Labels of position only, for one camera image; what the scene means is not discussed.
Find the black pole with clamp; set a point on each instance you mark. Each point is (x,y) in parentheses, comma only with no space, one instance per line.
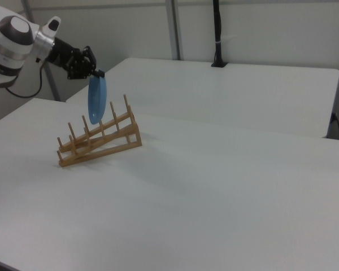
(218,28)

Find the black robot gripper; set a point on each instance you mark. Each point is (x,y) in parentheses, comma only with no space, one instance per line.
(60,53)

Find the grey metal frame post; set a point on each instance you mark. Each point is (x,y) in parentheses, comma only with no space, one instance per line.
(54,90)
(175,31)

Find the wooden plate rack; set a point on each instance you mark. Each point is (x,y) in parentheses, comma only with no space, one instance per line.
(101,141)

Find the white side table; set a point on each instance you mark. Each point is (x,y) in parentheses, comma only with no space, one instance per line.
(214,93)

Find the blue round plate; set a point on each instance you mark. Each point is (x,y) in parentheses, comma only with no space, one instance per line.
(97,101)

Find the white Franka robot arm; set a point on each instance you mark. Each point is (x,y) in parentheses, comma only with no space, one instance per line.
(10,42)

